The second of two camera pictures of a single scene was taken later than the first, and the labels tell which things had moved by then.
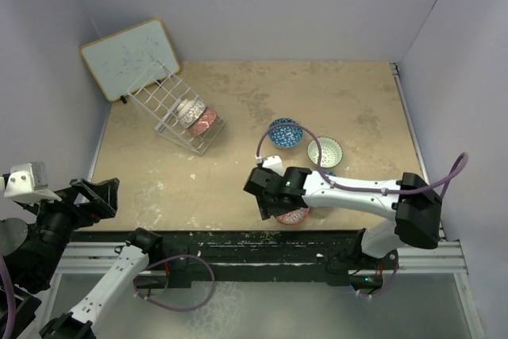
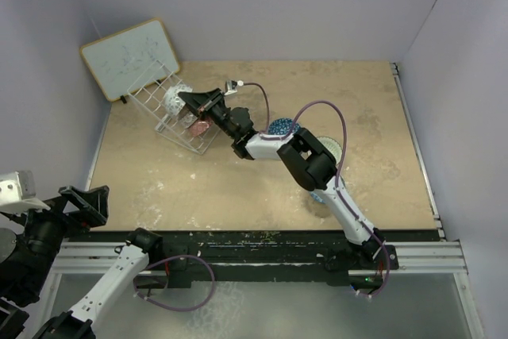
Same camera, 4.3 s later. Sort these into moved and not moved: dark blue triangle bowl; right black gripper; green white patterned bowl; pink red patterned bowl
Moved: right black gripper
Not moved: green white patterned bowl; pink red patterned bowl; dark blue triangle bowl
